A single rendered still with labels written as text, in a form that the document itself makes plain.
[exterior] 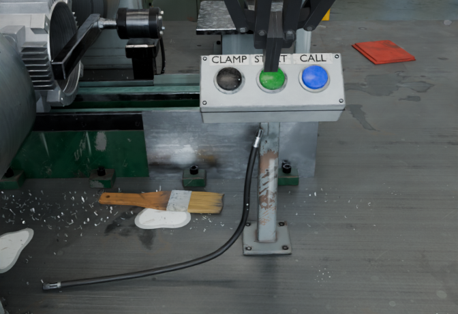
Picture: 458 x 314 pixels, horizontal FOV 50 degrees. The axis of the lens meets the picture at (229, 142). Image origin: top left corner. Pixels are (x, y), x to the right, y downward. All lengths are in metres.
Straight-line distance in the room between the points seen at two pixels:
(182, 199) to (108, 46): 0.63
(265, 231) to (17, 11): 0.50
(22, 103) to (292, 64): 0.33
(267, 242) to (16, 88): 0.40
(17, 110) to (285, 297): 0.40
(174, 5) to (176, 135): 3.21
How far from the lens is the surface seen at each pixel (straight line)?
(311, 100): 0.58
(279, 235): 0.75
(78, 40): 0.87
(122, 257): 0.74
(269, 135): 0.63
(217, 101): 0.57
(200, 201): 0.81
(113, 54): 1.34
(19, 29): 0.81
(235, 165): 0.86
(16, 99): 0.63
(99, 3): 1.07
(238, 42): 1.34
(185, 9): 4.01
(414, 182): 0.91
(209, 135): 0.82
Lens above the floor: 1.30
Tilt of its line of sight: 31 degrees down
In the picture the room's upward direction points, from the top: 1 degrees counter-clockwise
